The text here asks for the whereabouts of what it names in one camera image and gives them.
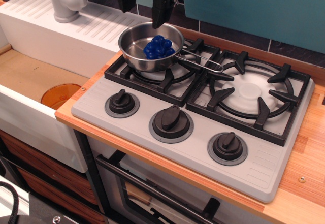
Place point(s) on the black left burner grate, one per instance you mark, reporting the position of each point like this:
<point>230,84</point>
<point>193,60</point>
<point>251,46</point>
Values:
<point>173,85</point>

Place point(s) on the white sink unit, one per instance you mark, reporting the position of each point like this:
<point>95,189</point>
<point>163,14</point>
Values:
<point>37,54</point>

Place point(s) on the wooden drawer fronts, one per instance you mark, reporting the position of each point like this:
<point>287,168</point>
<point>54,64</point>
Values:
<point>51,180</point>

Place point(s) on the black middle stove knob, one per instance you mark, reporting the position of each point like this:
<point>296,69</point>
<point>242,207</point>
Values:
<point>171,125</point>

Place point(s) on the black stove knob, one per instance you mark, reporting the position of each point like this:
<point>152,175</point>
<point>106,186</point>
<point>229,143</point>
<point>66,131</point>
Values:
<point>227,149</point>
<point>122,104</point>
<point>171,125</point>

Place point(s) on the teal cabinet right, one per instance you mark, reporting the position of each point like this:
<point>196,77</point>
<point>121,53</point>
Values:
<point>295,22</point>

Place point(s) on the black burner grate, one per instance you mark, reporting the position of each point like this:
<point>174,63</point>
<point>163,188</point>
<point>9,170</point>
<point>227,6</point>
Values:
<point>173,85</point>
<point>259,98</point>

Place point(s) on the black left stove knob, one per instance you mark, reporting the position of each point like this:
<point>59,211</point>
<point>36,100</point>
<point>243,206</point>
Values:
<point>122,104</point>

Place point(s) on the black right burner grate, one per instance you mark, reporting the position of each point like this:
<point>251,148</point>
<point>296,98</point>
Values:
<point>259,98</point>

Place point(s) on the black right stove knob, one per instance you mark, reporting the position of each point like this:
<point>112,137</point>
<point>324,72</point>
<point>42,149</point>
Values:
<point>227,149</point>

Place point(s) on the grey toy stove top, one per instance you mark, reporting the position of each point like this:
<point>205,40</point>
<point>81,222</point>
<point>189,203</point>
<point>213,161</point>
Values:
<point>258,176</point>

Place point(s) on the oven door with handle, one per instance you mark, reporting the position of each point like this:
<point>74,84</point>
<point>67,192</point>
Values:
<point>145,194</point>

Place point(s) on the blue toy blueberry cluster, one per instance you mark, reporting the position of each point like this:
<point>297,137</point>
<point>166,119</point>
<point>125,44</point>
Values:
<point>158,48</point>

